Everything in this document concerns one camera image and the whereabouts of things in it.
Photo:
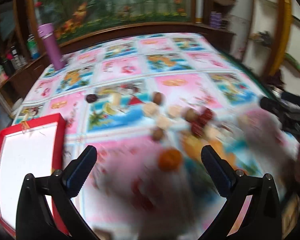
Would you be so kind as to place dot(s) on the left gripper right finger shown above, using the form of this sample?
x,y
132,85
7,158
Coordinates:
x,y
263,218

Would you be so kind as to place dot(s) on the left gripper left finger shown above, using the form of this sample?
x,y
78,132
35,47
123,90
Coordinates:
x,y
34,219

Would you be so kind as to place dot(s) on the orange tangerine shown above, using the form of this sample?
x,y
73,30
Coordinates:
x,y
169,160

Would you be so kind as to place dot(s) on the brown longan fruit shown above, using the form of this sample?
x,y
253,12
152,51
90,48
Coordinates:
x,y
158,98

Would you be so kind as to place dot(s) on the beige round pastry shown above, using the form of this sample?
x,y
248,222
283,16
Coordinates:
x,y
150,109

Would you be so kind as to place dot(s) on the red white gift box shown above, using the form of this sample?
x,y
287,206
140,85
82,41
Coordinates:
x,y
34,146

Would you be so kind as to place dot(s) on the colourful fruit print tablecloth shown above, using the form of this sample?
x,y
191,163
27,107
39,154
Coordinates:
x,y
126,196

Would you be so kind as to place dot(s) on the green soda bottle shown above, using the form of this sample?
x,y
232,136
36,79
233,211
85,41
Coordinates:
x,y
32,47

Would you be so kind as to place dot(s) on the purple thermos bottle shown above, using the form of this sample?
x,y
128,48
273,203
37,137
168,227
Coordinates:
x,y
47,35

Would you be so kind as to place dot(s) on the flower mural glass panel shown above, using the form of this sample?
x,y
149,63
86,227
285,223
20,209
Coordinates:
x,y
75,18

